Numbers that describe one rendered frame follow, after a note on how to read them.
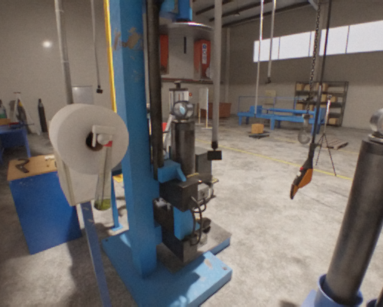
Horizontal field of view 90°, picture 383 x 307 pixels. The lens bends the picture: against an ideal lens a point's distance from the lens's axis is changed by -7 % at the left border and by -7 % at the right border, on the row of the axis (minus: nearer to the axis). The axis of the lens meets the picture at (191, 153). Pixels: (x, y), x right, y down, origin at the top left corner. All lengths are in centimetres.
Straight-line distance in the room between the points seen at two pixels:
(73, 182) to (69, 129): 39
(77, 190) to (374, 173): 157
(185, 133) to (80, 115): 107
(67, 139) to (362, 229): 160
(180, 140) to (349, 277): 154
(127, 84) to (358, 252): 182
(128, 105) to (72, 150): 73
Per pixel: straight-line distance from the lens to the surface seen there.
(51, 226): 288
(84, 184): 115
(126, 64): 149
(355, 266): 175
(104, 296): 182
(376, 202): 153
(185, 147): 176
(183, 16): 181
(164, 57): 170
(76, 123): 82
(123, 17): 155
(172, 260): 224
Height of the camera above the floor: 171
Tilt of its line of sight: 16 degrees down
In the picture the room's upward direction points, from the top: straight up
